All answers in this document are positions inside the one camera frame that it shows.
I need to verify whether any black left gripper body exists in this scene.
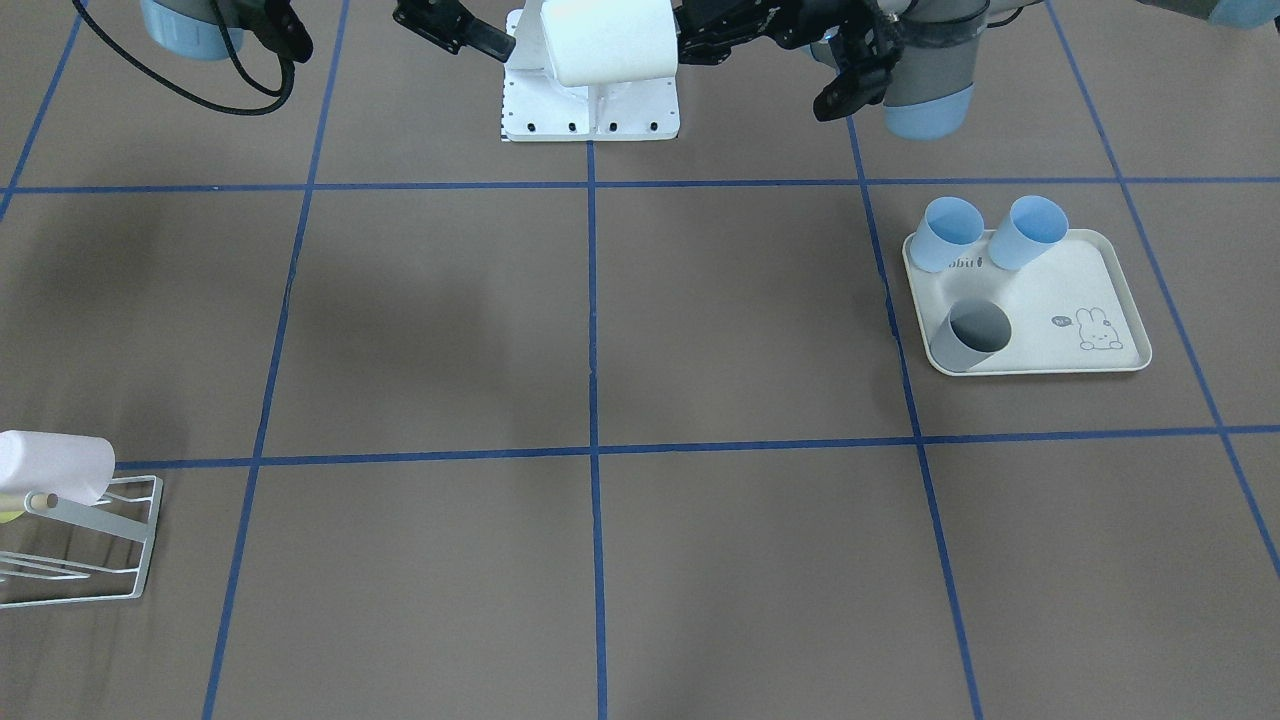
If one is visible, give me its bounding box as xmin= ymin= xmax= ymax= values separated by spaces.
xmin=673 ymin=1 xmax=881 ymax=67

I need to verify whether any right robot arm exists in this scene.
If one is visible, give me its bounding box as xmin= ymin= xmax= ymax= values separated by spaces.
xmin=140 ymin=1 xmax=516 ymax=63

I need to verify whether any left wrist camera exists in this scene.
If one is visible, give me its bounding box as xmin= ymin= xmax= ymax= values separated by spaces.
xmin=809 ymin=35 xmax=902 ymax=122

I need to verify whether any cream plastic tray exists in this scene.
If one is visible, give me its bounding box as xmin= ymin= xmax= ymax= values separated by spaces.
xmin=901 ymin=229 xmax=1153 ymax=377

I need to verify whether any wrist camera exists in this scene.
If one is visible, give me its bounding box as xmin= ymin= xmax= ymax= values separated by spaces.
xmin=809 ymin=35 xmax=902 ymax=122
xmin=236 ymin=1 xmax=314 ymax=63

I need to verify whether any pink plastic cup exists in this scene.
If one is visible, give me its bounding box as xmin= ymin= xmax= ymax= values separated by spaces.
xmin=1 ymin=430 xmax=116 ymax=505

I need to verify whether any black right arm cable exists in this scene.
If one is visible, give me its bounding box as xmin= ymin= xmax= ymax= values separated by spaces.
xmin=72 ymin=0 xmax=297 ymax=117

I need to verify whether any grey plastic cup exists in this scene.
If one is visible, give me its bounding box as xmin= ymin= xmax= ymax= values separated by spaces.
xmin=928 ymin=299 xmax=1012 ymax=373

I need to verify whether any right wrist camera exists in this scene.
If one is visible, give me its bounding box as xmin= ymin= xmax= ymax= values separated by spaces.
xmin=236 ymin=1 xmax=314 ymax=63

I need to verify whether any pale green plastic cup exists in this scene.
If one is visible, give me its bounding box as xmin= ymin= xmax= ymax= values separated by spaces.
xmin=539 ymin=1 xmax=678 ymax=87

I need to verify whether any light blue cup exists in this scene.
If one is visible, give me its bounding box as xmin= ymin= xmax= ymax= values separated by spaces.
xmin=987 ymin=195 xmax=1069 ymax=272
xmin=908 ymin=196 xmax=986 ymax=273

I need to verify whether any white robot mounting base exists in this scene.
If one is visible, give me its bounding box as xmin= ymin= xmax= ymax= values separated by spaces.
xmin=500 ymin=1 xmax=681 ymax=143

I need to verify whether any white wire cup rack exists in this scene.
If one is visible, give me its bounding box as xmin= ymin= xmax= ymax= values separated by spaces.
xmin=1 ymin=475 xmax=165 ymax=610

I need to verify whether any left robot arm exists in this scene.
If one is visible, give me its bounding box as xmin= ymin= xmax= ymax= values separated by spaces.
xmin=673 ymin=1 xmax=1029 ymax=141

